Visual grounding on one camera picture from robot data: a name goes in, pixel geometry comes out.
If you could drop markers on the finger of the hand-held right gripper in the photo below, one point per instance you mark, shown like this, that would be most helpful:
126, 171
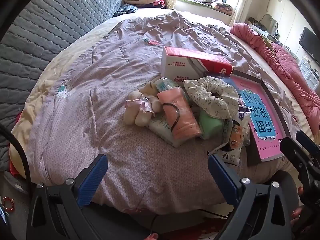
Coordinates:
306, 140
291, 151

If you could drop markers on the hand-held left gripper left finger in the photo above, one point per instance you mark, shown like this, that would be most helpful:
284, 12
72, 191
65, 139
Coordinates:
93, 180

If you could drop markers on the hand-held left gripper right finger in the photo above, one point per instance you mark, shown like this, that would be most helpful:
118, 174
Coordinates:
223, 177

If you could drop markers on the mint green towel packet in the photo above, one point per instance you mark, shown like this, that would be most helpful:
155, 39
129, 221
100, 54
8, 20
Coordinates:
212, 126

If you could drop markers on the grey tray box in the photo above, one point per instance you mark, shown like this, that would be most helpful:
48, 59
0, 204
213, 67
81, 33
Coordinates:
272, 95

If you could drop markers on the orange face mask packet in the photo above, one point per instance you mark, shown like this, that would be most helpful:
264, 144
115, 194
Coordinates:
182, 115

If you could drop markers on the cream plush bear pink dress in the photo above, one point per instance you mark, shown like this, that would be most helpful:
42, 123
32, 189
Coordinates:
136, 110

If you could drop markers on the person's right hand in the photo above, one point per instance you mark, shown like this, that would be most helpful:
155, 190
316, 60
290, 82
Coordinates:
298, 213

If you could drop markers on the white and blue snack bag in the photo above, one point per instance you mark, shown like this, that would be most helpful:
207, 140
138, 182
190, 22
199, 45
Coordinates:
230, 153

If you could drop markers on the packet with orange cartoon face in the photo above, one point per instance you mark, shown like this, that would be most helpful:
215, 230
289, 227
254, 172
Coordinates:
235, 132

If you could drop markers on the pink book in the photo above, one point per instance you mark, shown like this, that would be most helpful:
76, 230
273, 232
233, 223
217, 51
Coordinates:
260, 112

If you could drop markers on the white drawer cabinet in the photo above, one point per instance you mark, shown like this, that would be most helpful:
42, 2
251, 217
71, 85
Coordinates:
310, 76

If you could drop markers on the white tissue pack green print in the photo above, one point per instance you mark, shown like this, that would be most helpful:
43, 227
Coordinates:
162, 131

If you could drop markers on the pink quilt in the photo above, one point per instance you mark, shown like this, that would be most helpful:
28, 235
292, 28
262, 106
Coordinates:
280, 60

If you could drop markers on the black television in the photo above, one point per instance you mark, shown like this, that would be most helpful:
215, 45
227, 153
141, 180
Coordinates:
311, 43

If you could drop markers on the lilac patterned duvet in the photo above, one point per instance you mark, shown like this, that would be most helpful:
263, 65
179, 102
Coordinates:
100, 80

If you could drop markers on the yellow plush bear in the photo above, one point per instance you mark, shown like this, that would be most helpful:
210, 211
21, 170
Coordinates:
148, 87

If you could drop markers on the cluttered desk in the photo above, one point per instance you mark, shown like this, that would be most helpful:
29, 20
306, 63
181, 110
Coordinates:
262, 27

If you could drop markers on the red and white tissue box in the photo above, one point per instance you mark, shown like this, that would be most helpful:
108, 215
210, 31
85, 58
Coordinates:
182, 63

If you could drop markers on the cream curtain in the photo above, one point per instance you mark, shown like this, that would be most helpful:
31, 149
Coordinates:
241, 2

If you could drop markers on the grey quilted headboard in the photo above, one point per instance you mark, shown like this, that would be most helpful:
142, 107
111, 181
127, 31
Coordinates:
50, 30

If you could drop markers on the patterned blanket on windowsill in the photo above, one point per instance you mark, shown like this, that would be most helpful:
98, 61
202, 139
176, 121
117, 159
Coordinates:
212, 3

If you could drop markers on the dark floral pillow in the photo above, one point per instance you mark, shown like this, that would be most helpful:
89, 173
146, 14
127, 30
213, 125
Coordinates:
125, 10

